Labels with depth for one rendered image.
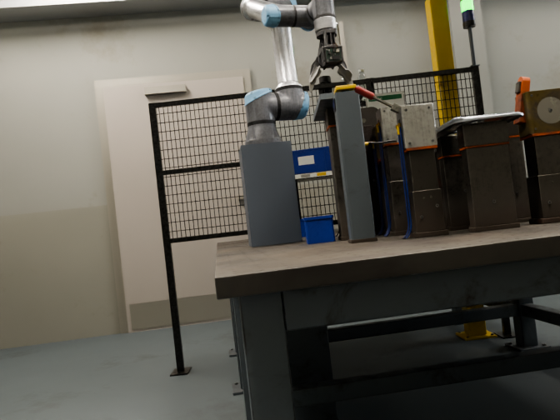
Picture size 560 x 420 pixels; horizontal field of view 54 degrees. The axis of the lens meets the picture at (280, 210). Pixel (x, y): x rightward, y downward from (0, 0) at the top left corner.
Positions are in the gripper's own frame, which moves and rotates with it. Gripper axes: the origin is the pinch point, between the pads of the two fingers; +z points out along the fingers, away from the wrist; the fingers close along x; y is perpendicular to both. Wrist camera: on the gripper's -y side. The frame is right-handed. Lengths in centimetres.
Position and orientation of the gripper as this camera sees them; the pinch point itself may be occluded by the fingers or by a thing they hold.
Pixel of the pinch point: (331, 92)
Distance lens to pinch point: 193.4
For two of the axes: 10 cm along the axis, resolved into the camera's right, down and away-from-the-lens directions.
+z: 1.1, 9.9, -0.2
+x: 9.8, -1.1, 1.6
